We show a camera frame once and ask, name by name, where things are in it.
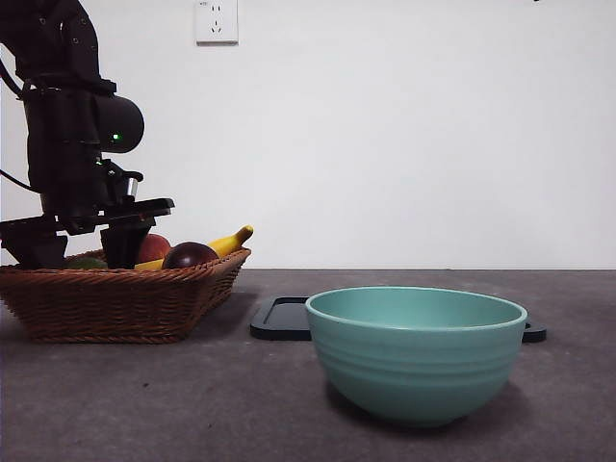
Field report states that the green avocado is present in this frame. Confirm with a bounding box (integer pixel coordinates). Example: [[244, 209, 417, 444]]
[[64, 257, 110, 270]]

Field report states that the teal ribbed bowl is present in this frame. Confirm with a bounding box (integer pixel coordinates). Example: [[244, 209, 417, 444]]
[[305, 286, 529, 428]]

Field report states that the red peach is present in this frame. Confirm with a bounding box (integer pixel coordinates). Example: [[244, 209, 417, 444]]
[[137, 233, 172, 265]]

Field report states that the brown wicker basket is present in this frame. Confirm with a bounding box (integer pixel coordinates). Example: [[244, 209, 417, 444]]
[[0, 247, 252, 345]]

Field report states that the dark purple round fruit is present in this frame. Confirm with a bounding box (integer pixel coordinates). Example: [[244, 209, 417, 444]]
[[161, 241, 219, 270]]

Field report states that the yellow banana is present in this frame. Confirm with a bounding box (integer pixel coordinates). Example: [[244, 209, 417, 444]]
[[133, 224, 254, 271]]

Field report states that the black rectangular tray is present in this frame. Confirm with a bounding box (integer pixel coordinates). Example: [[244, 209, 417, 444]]
[[249, 295, 549, 344]]

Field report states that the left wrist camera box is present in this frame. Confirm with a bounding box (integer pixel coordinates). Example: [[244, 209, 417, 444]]
[[100, 159, 144, 203]]

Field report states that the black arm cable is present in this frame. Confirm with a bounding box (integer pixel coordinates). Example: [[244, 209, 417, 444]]
[[0, 43, 26, 101]]

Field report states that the white wall socket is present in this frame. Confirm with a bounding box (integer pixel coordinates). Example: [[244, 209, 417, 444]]
[[195, 0, 240, 48]]

